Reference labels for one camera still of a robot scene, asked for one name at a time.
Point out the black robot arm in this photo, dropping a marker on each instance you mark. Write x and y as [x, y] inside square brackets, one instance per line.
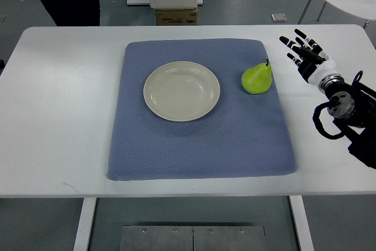
[352, 107]

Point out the grey metal floor plate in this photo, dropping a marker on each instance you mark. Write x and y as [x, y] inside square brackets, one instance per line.
[193, 238]

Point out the green pear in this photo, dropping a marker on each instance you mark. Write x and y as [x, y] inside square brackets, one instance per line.
[258, 79]

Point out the white table leg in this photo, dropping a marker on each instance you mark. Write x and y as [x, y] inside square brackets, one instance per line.
[301, 223]
[85, 225]

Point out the cardboard box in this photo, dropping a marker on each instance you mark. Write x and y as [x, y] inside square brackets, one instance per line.
[176, 17]

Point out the cream round plate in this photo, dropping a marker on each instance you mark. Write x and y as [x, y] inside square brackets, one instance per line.
[181, 91]

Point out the blue textured cloth mat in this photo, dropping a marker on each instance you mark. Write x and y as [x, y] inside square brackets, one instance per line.
[243, 136]

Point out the right white table leg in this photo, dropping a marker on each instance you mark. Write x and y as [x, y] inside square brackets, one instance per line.
[301, 223]

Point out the left white table leg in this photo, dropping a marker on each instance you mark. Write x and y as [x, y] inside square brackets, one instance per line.
[85, 225]

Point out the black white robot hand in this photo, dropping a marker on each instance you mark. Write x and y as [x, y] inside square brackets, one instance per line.
[312, 63]

